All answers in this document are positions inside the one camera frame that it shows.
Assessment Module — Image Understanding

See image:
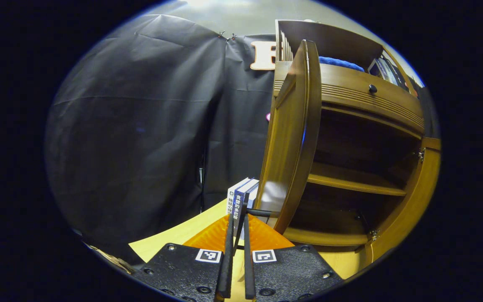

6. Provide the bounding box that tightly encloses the wooden inner shelf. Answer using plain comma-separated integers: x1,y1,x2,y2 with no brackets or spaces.
307,161,407,197

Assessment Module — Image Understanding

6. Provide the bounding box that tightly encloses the light blue spine book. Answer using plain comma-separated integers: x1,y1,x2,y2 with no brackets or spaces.
376,56,399,84

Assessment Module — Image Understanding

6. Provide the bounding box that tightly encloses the wooden shoe cabinet door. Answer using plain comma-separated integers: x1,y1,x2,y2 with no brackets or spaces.
255,39,322,235
365,137,442,263

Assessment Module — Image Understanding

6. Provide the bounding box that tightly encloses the black book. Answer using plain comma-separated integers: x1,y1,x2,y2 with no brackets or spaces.
382,51,410,91

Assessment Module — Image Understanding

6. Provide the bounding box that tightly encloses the wooden double-door shoe cabinet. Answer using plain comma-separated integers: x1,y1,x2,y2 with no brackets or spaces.
255,19,442,269

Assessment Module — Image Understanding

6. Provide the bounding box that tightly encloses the wooden ribbed drawer front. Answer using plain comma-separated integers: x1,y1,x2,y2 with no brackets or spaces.
273,61,426,139

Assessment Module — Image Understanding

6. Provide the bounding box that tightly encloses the black backdrop cloth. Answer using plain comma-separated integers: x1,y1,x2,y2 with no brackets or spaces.
44,14,441,265

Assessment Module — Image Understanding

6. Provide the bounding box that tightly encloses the book with dark photo cover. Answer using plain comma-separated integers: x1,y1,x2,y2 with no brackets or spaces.
367,59,387,80

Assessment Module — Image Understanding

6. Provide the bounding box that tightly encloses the black door handle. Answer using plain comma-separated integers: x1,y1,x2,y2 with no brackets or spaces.
244,205,280,219

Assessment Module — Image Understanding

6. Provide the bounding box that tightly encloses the blue folded towel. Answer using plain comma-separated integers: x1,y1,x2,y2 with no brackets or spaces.
319,56,366,73

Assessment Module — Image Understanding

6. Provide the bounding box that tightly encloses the dark blue spine book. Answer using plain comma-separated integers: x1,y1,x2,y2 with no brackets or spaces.
232,179,260,240

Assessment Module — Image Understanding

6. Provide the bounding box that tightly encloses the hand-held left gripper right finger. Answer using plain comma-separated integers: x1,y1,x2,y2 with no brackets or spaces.
241,210,345,302

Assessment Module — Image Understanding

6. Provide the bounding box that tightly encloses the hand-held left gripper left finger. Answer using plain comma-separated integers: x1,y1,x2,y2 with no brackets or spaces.
134,212,237,302

